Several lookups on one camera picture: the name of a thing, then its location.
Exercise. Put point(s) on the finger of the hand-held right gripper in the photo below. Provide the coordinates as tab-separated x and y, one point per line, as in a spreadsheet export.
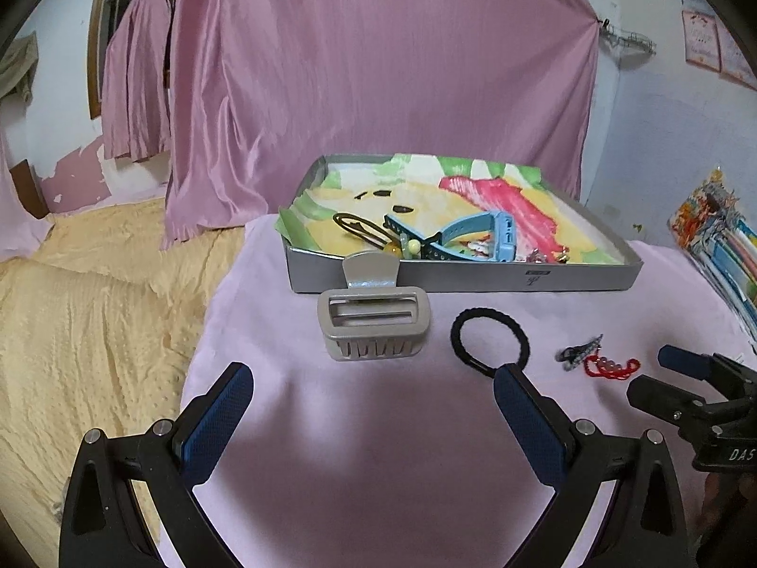
656	393
674	357

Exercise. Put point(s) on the olive green cloth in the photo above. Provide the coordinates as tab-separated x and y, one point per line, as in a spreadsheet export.
18	71

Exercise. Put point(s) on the light pink tablecloth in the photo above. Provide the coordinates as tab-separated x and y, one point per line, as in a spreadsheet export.
384	455

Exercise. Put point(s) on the wooden headboard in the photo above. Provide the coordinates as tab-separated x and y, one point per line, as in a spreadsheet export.
29	189

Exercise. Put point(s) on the group of wall certificates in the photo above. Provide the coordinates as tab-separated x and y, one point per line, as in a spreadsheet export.
704	35

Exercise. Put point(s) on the yellow dotted blanket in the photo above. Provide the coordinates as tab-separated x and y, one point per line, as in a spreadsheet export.
88	337

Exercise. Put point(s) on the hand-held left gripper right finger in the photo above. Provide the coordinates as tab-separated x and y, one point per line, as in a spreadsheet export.
532	426

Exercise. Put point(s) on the stack of colourful books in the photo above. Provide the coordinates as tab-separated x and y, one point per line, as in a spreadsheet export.
721	236

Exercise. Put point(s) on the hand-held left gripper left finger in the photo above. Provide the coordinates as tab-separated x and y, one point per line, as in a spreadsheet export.
210	426

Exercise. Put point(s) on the grey tray box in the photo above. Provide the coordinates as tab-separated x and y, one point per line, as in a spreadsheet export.
473	278

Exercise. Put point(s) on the person's right hand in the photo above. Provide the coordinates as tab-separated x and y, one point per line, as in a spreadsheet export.
718	520

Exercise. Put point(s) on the wooden window frame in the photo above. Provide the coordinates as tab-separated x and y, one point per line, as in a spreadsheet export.
94	71

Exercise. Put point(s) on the small black hair clip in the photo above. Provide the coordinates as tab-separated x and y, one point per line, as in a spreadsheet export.
576	354

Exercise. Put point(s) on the tied pink curtain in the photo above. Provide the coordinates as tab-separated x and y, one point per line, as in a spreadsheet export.
136	100

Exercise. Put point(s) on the colourful paper lining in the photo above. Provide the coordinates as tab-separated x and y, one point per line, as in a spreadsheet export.
520	207

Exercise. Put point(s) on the large pink curtain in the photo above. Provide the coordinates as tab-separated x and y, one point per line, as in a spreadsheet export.
355	71

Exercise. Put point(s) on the grey hair claw clip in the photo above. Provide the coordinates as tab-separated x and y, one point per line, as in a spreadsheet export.
369	272

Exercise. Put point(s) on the pink floral cloth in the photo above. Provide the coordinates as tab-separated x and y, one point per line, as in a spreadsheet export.
12	219

